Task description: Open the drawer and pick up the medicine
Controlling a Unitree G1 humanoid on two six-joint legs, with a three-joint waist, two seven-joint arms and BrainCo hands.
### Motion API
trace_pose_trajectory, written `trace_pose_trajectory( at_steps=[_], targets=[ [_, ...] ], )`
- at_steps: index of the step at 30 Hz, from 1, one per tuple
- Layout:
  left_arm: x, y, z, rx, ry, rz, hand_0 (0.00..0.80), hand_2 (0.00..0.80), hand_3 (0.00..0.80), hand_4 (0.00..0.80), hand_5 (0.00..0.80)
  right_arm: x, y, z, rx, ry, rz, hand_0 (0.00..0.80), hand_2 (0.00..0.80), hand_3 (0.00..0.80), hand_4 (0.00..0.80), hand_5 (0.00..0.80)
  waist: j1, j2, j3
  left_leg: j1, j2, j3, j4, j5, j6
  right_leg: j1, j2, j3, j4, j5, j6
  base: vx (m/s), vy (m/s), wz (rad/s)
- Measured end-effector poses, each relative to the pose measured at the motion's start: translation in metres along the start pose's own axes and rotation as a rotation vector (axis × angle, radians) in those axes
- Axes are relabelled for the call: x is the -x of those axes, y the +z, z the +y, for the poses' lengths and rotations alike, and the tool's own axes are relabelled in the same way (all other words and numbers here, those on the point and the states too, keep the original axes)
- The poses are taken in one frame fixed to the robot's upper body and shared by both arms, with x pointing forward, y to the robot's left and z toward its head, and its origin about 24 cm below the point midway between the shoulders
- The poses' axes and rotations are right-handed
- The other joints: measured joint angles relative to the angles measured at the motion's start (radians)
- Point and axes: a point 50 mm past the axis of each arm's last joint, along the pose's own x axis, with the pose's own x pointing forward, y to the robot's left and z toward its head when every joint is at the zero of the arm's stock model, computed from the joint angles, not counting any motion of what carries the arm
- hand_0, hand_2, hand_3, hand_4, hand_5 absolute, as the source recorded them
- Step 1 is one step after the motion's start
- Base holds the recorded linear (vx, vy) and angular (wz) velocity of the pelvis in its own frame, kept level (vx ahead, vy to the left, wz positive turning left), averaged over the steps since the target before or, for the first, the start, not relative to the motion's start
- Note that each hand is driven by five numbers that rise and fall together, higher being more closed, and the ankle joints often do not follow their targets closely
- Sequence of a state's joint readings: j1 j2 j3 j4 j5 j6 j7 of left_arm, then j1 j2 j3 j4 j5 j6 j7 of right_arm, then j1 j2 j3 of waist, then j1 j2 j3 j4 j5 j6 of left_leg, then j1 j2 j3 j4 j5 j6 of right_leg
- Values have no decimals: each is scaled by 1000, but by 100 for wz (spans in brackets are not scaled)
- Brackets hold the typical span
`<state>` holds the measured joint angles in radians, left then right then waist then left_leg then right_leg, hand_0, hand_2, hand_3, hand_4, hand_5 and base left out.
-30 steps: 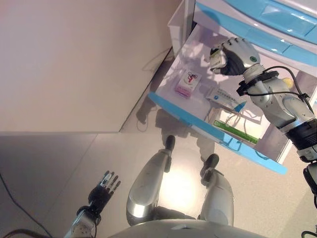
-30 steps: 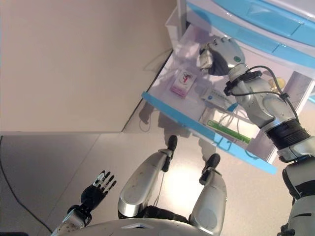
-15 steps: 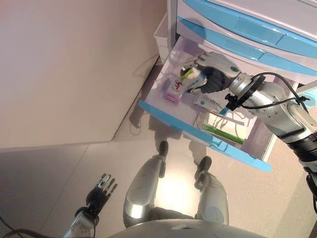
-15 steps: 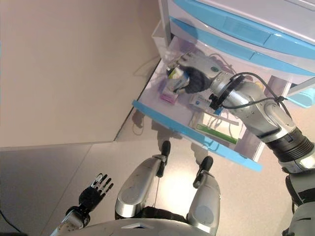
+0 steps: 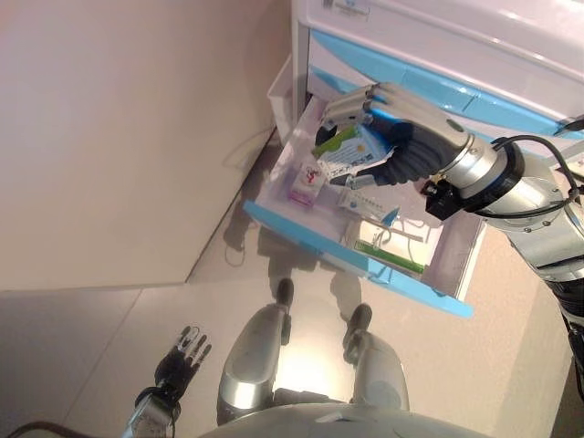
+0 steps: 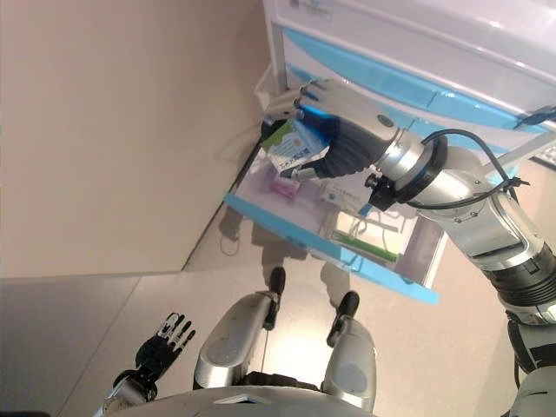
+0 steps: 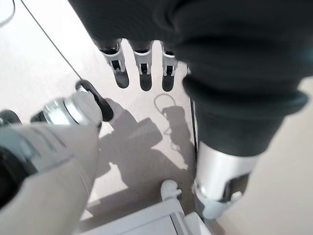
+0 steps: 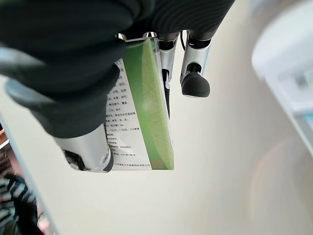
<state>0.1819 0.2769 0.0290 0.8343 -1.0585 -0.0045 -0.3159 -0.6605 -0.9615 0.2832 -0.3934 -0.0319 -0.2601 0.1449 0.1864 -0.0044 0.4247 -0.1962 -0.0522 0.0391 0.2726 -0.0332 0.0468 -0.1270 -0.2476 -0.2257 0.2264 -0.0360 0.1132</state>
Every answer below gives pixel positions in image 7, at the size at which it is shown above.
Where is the white cart corner bumper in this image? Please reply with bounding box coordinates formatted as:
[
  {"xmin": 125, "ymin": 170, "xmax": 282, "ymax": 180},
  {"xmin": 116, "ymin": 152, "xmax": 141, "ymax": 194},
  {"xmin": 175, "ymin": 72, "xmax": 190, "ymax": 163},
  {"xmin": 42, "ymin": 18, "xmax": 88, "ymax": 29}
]
[{"xmin": 159, "ymin": 179, "xmax": 183, "ymax": 199}]

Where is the silver left robot leg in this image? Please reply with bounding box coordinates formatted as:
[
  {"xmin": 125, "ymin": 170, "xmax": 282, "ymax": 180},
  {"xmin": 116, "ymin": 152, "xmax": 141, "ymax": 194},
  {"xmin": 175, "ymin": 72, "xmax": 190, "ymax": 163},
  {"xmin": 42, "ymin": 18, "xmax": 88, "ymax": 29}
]
[{"xmin": 0, "ymin": 79, "xmax": 115, "ymax": 235}]

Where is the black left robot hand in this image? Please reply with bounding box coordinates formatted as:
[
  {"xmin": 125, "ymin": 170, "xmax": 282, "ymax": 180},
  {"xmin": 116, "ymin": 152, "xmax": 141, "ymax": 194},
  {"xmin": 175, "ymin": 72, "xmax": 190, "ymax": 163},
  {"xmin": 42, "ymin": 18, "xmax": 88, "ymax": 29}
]
[{"xmin": 67, "ymin": 0, "xmax": 313, "ymax": 220}]

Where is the thin black floor cable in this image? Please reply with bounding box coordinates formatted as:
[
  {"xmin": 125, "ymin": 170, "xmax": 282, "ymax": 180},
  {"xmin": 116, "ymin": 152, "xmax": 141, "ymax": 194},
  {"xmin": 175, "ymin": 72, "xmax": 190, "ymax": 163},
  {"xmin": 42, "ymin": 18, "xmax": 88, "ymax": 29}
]
[{"xmin": 20, "ymin": 0, "xmax": 85, "ymax": 83}]

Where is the white medical cart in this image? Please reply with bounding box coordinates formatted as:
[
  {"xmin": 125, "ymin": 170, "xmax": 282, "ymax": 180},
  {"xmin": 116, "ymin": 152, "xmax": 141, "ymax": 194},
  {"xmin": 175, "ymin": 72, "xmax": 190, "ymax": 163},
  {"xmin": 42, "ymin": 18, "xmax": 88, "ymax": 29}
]
[{"xmin": 79, "ymin": 180, "xmax": 211, "ymax": 235}]

